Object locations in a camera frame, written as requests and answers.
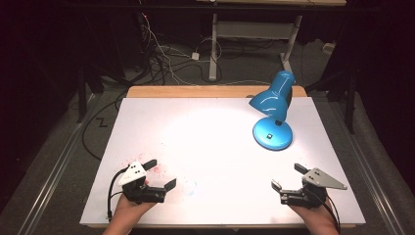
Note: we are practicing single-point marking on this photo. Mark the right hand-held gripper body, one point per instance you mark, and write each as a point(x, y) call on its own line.
point(318, 179)

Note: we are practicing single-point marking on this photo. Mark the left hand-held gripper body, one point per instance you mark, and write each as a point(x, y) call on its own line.
point(133, 174)

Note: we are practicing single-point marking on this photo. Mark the blue desk lamp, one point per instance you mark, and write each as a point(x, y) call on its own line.
point(273, 98)

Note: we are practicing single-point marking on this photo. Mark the person's right hand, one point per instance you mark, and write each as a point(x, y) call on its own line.
point(314, 216)

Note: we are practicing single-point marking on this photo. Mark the person's left hand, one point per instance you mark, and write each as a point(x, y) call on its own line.
point(130, 212)

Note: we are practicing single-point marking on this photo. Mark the white table cover board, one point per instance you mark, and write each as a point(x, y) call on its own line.
point(208, 147)

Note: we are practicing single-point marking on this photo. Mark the black stand leg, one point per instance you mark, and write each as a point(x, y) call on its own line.
point(81, 98)
point(350, 104)

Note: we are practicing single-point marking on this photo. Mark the white power adapter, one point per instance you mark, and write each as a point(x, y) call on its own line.
point(195, 56)

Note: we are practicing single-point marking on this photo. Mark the metal floor rail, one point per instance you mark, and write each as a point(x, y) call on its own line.
point(368, 169)
point(55, 169)

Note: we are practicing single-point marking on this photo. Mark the white metal desk frame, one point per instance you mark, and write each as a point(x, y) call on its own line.
point(251, 30)

